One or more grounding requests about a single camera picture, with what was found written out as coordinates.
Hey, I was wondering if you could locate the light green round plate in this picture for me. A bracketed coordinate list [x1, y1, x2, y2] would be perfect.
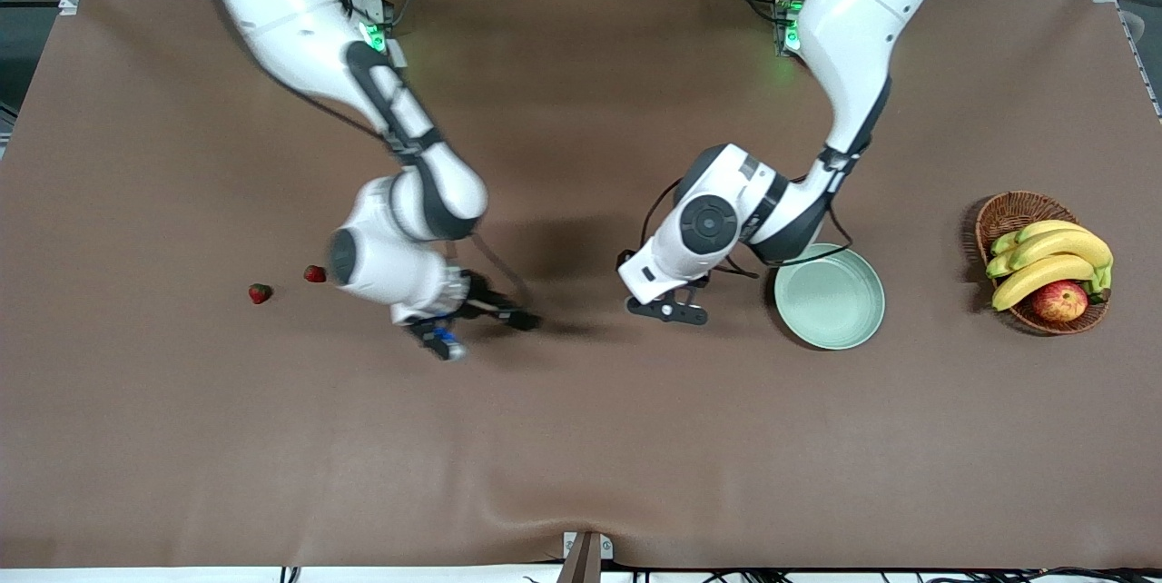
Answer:
[773, 243, 886, 351]

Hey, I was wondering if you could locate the large table cover mat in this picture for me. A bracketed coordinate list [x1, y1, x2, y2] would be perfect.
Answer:
[0, 0, 1162, 570]

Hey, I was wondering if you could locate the grey box with green light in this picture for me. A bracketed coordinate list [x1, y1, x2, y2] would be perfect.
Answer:
[773, 0, 809, 57]
[345, 0, 398, 66]

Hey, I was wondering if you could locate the brown wicker basket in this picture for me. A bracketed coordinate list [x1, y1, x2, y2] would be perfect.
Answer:
[975, 191, 1110, 336]

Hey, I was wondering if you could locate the large yellow banana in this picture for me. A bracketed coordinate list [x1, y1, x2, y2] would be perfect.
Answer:
[991, 254, 1096, 312]
[1009, 228, 1114, 272]

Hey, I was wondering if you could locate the thin yellow banana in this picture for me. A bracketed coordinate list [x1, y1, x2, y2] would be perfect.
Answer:
[1015, 220, 1087, 244]

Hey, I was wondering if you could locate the red yellow apple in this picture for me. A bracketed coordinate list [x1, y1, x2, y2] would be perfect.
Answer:
[1031, 280, 1089, 323]

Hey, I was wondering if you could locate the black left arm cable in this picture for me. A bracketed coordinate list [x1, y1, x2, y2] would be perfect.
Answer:
[640, 179, 854, 280]

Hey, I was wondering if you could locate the metal bracket with post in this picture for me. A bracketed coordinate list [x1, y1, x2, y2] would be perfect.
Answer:
[561, 531, 615, 583]

